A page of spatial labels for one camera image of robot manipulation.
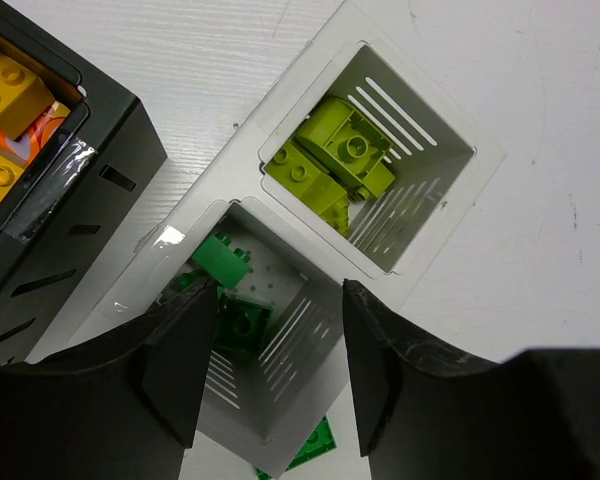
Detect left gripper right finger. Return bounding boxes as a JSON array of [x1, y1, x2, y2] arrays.
[[342, 280, 600, 479]]

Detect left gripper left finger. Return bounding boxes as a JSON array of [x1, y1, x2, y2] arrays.
[[0, 278, 218, 479]]

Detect green long lego brick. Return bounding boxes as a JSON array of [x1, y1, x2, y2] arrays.
[[285, 416, 337, 472]]

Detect green upturned square lego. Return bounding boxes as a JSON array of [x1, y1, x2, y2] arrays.
[[213, 294, 272, 356]]

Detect lime and green lego stack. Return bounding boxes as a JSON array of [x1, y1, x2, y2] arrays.
[[293, 97, 395, 201]]

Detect orange long lego brick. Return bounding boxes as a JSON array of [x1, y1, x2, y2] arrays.
[[0, 47, 54, 141]]

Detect yellow butterfly lego brick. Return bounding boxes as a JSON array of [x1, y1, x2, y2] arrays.
[[0, 101, 70, 168]]

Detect white slotted container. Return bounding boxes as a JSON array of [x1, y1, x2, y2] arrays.
[[71, 1, 504, 477]]

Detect black slotted container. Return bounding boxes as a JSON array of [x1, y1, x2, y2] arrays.
[[0, 1, 166, 366]]

